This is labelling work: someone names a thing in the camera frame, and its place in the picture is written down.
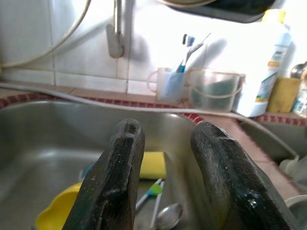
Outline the yellow sponge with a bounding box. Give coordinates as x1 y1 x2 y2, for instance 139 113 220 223
139 151 167 180
267 77 302 114

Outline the white toothbrush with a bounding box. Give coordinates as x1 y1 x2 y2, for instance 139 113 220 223
186 32 212 70

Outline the dark teal mug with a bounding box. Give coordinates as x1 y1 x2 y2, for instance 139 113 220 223
78 162 96 180

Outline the white detergent bottle yellow cap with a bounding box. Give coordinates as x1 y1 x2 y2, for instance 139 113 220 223
234 9 293 118

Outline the blue toothbrush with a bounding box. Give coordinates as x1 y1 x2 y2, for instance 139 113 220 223
176 33 196 74

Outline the chrome kitchen faucet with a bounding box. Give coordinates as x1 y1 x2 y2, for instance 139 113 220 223
290 61 307 80

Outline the yellow plastic bowl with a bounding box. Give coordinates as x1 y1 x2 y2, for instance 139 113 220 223
35 182 83 230

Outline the curved white heater hose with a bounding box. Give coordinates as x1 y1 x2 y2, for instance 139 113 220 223
0 0 93 69

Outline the long white counter hose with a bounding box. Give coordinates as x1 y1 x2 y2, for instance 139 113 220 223
0 82 300 156

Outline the translucent toothbrush cup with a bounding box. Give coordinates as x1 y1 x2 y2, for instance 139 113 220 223
147 68 187 104

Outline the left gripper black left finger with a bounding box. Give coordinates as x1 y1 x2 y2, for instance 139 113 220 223
61 118 146 230

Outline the clear plastic bucket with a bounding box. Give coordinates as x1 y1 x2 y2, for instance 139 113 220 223
188 69 247 113

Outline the clear plastic bag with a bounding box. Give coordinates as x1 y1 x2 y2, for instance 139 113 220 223
278 155 307 192

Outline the steel sink basin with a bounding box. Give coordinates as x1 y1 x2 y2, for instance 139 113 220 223
0 100 200 230
239 119 307 230

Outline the hanging black frying pan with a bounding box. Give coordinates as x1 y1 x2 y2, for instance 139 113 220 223
167 0 276 23

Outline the grey wall tap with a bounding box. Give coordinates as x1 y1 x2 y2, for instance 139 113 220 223
106 0 134 58

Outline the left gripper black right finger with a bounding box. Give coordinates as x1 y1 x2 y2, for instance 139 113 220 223
190 121 298 230

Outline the metal spoon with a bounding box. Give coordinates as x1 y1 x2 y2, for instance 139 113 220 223
155 203 183 230

